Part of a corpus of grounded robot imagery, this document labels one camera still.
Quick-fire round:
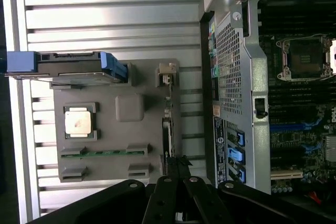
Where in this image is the white expansion slot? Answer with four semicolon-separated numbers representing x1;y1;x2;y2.
270;170;302;180

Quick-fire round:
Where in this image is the silver CPU chip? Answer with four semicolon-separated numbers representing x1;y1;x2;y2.
64;106;93;138

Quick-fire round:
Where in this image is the hard disk in blue caddy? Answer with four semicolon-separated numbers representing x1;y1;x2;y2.
4;50;130;84

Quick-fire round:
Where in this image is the silver chipset heat sink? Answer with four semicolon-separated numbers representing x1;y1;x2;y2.
325;136;336;162

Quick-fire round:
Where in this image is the grey parts rack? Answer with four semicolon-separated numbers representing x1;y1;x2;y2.
49;58;182;183

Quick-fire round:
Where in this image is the loose green RAM stick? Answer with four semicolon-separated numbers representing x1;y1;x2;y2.
60;148;148;158

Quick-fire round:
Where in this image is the black open PC case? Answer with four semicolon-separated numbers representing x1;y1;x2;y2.
198;0;336;201

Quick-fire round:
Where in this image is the green motherboard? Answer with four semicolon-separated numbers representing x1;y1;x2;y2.
262;0;336;198

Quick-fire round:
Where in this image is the metal socket cover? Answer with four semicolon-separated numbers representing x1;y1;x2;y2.
325;39;336;76

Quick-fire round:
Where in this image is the expansion slot with blue latch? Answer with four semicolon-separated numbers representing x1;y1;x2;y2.
270;140;324;154

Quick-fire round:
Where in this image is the CPU socket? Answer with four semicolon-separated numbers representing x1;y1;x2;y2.
275;35;333;82

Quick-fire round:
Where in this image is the black case lock switch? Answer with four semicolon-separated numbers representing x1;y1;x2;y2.
254;97;269;119

